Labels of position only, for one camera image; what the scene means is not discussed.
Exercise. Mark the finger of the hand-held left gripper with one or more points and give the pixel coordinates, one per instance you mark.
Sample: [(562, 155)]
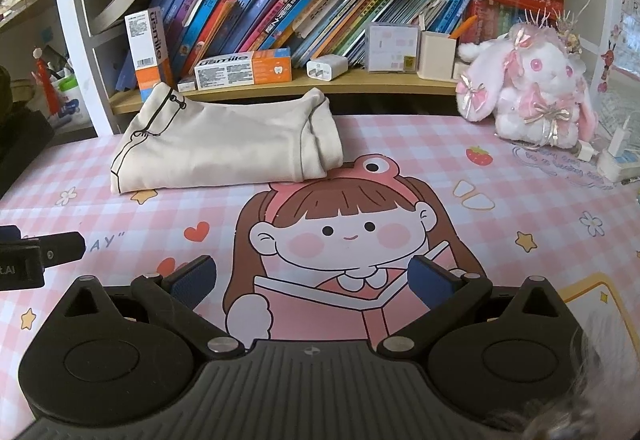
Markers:
[(60, 247), (7, 235)]

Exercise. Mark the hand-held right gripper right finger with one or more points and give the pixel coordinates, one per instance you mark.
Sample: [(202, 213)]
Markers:
[(427, 282)]

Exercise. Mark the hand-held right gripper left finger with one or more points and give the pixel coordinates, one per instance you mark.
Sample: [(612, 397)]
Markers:
[(195, 282)]

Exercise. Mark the cream shirt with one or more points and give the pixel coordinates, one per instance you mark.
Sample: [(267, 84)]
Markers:
[(215, 145)]

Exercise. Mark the black case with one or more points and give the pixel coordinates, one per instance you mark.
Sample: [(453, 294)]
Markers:
[(22, 145)]

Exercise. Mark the pink checked cartoon desk mat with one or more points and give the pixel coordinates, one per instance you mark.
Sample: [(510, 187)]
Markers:
[(425, 160)]

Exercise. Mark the olive green bag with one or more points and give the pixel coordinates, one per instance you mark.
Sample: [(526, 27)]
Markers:
[(12, 95)]

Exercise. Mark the white tub with green lid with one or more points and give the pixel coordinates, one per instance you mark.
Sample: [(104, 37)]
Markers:
[(67, 105)]

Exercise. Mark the red doll ornament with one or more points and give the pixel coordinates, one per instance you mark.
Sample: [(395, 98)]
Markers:
[(49, 92)]

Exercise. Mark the bunch of pens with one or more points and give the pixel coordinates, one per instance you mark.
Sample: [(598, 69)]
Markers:
[(60, 70)]

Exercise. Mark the fluffy grey cuff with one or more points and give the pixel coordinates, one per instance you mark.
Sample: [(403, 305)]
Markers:
[(600, 395)]

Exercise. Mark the tall orange white box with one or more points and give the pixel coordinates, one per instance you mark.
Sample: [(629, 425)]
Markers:
[(147, 50)]

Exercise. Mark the long orange white box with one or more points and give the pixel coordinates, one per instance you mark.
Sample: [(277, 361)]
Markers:
[(235, 70)]

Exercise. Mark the white wooden bookshelf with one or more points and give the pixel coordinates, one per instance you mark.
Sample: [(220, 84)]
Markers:
[(65, 20)]

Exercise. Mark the white power strip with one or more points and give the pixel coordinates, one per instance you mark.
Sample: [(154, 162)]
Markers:
[(617, 166)]

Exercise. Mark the pink white bunny plush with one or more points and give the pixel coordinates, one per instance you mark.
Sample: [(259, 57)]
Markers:
[(535, 85)]

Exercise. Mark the beige pen holder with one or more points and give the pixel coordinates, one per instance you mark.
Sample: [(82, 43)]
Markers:
[(437, 55)]

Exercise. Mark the white charger block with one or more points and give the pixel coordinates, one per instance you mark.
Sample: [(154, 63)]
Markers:
[(326, 68)]

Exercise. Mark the clear square note box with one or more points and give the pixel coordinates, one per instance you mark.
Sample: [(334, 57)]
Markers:
[(392, 47)]

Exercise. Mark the white plug adapter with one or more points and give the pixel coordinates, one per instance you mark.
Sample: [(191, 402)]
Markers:
[(622, 132)]

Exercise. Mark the orange pencil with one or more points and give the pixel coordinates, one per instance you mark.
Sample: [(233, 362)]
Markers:
[(465, 26)]

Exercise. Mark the row of colourful books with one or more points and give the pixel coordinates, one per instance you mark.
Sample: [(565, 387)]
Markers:
[(280, 0)]

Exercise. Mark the wall chart poster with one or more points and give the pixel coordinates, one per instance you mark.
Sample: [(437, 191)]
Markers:
[(625, 10)]

